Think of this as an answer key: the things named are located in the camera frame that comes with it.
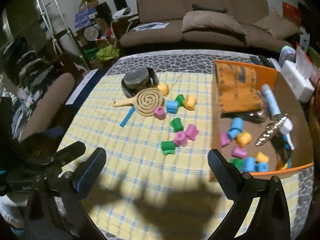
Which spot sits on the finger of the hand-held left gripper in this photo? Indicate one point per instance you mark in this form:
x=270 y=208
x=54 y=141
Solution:
x=72 y=148

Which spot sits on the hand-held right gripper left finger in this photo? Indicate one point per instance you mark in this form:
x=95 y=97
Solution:
x=83 y=180

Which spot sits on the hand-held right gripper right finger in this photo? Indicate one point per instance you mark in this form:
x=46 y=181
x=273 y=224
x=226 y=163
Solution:
x=221 y=172

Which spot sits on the green foam hair roller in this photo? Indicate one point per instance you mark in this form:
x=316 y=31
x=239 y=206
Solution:
x=179 y=99
x=176 y=124
x=235 y=162
x=167 y=148

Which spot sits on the pink foam hair roller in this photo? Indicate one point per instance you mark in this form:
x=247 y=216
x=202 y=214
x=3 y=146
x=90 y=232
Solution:
x=191 y=131
x=238 y=152
x=159 y=112
x=224 y=138
x=180 y=138

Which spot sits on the blue foam hair roller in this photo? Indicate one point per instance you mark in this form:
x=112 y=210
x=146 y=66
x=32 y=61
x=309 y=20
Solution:
x=235 y=127
x=261 y=167
x=172 y=106
x=248 y=164

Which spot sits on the yellow foam hair roller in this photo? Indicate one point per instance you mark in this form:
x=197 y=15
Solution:
x=163 y=88
x=262 y=157
x=282 y=166
x=189 y=102
x=243 y=139

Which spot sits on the light blue spray bottle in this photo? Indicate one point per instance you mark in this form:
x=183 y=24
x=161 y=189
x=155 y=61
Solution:
x=271 y=102

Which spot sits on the orange printed towel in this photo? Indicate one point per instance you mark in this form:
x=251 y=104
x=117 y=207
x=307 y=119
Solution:
x=235 y=87

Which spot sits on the orange cardboard box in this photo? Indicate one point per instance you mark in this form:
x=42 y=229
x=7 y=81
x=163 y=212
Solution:
x=287 y=97

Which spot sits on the yellow checked tablecloth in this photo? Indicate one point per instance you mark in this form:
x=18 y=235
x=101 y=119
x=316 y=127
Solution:
x=120 y=140

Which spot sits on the brown padded chair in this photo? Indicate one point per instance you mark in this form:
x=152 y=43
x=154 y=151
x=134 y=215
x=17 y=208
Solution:
x=47 y=105

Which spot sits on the blue plastic stick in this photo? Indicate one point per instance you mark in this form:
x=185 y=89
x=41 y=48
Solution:
x=127 y=118

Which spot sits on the long white box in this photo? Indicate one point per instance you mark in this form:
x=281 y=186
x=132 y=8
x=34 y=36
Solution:
x=82 y=86

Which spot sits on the metal whisk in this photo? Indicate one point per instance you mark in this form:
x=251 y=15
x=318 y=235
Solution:
x=271 y=130

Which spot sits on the blue black object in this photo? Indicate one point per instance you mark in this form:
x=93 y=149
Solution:
x=286 y=152

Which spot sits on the wooden spiral hand paddle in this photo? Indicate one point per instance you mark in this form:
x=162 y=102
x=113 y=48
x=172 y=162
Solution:
x=150 y=101

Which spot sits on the glass jar with dark lid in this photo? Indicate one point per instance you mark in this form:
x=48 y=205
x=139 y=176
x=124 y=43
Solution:
x=135 y=78

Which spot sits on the pile of dark clothes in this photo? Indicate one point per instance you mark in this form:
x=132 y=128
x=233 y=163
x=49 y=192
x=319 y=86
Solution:
x=30 y=62

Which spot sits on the green bag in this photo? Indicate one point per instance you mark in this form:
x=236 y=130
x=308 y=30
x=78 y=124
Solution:
x=107 y=53

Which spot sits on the round white disc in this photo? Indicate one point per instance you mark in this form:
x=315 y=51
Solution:
x=91 y=33

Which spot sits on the black remote control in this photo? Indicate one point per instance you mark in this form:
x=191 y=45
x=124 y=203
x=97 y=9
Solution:
x=262 y=61

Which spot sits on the white plastic box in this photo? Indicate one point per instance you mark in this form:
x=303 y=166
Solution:
x=297 y=80

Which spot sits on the blue cardboard box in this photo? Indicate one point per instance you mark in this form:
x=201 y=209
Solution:
x=85 y=17

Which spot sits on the white metal stand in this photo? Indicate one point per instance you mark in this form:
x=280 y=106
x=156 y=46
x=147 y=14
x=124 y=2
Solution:
x=57 y=17

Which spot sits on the lavender plastic container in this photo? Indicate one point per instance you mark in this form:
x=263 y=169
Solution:
x=287 y=53

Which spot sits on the clear red-edged plastic bag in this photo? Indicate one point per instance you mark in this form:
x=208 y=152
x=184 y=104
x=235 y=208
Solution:
x=306 y=62

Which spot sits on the black speaker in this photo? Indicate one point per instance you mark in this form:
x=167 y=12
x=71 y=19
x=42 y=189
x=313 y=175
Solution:
x=103 y=9
x=119 y=3

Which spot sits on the white desk lamp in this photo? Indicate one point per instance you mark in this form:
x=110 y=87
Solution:
x=122 y=13

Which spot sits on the printed papers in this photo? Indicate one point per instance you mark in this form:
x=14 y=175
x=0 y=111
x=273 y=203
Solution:
x=150 y=26

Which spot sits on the tan crumpled bag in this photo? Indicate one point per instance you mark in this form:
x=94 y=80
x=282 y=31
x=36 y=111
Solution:
x=88 y=2

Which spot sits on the large brown cushion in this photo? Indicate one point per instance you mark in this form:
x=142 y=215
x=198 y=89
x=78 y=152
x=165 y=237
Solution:
x=212 y=23

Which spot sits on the flat brown cushion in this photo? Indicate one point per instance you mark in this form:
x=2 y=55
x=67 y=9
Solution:
x=275 y=25

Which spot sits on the dark bone-shaped pillow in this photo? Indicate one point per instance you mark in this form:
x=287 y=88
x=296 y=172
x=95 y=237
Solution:
x=207 y=8

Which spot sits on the brown sofa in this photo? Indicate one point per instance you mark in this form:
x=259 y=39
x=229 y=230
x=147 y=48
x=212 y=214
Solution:
x=160 y=2

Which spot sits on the red cardboard box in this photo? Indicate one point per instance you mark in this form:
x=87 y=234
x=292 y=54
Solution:
x=291 y=11

